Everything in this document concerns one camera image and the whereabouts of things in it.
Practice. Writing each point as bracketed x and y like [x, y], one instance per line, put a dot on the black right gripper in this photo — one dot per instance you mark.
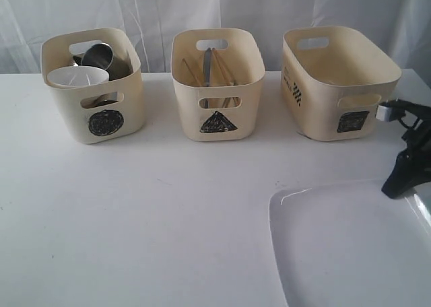
[412, 165]

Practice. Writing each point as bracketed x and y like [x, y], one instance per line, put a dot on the white square plate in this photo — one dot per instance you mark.
[348, 244]

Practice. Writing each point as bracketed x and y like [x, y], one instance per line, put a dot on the wooden chopstick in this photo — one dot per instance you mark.
[228, 78]
[197, 80]

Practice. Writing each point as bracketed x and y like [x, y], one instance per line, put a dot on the steel table knife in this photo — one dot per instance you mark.
[207, 67]

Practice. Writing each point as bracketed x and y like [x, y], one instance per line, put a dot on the steel mug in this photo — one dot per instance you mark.
[104, 99]
[102, 56]

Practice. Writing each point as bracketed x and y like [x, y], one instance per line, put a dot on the small white bowl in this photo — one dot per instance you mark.
[77, 76]

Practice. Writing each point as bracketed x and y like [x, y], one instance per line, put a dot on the steel fork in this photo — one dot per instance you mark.
[231, 102]

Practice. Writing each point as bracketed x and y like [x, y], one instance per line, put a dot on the cream bin with square mark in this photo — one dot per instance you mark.
[333, 78]

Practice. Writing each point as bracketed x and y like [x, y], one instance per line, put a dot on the cream bin with triangle mark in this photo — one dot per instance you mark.
[200, 108]

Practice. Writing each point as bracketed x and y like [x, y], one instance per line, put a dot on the cream bin with circle mark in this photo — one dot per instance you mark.
[93, 125]

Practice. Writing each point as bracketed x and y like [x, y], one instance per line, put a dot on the white backdrop curtain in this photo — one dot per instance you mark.
[400, 27]

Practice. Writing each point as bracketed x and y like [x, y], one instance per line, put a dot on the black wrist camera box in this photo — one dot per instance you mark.
[393, 110]

